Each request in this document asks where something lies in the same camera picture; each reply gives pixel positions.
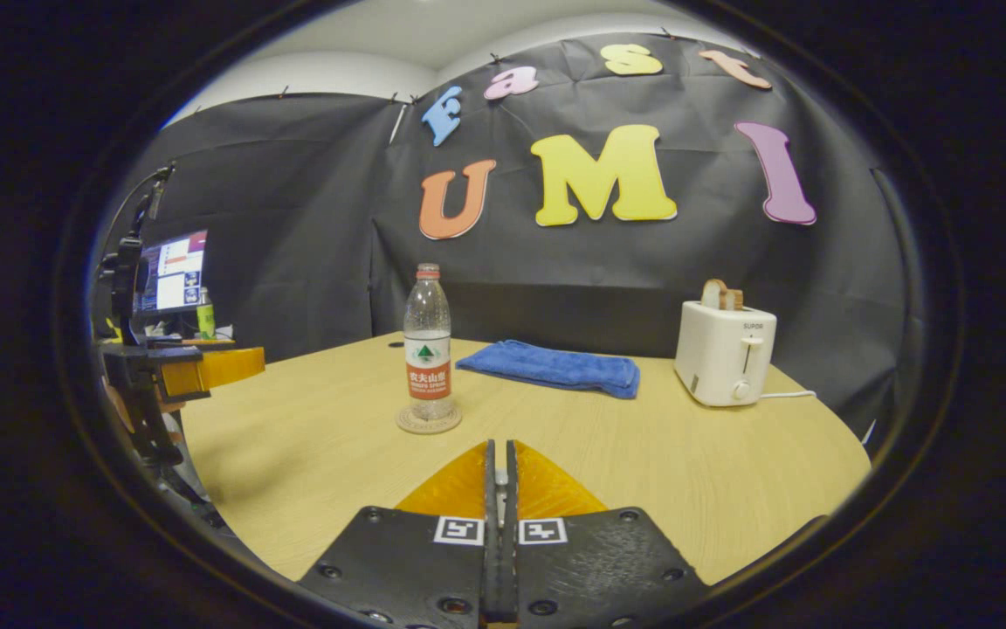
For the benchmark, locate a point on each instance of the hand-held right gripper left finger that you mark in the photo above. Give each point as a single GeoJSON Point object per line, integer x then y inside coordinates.
{"type": "Point", "coordinates": [489, 577]}

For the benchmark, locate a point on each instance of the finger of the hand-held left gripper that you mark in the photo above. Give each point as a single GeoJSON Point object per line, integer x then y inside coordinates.
{"type": "Point", "coordinates": [184, 377]}

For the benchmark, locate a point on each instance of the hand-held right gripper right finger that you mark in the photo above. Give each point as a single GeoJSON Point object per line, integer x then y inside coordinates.
{"type": "Point", "coordinates": [512, 577]}

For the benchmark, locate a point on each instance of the round brown coaster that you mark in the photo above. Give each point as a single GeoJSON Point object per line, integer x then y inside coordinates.
{"type": "Point", "coordinates": [420, 428]}

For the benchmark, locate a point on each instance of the clear plastic water bottle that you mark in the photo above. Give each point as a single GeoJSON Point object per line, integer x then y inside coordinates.
{"type": "Point", "coordinates": [427, 367]}

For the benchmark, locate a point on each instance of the green bottle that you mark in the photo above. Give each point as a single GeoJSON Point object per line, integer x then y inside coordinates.
{"type": "Point", "coordinates": [206, 319]}

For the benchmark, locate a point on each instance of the computer monitor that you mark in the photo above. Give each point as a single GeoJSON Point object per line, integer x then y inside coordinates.
{"type": "Point", "coordinates": [175, 275]}

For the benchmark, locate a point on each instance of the blue towel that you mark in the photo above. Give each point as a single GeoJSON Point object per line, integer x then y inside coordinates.
{"type": "Point", "coordinates": [555, 367]}

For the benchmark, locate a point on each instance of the white toaster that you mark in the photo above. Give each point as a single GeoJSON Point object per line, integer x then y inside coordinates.
{"type": "Point", "coordinates": [721, 354]}

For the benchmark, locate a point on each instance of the bread slice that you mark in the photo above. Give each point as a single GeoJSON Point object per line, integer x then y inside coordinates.
{"type": "Point", "coordinates": [717, 295]}

